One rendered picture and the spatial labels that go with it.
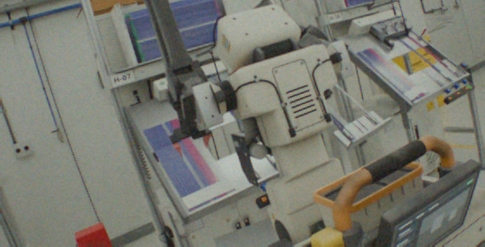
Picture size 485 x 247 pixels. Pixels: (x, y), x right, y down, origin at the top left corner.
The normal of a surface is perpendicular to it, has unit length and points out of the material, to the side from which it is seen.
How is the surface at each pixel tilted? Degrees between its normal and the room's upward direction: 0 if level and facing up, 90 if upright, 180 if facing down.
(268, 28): 48
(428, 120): 90
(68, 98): 90
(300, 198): 82
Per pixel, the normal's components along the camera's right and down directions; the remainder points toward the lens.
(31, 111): 0.45, -0.01
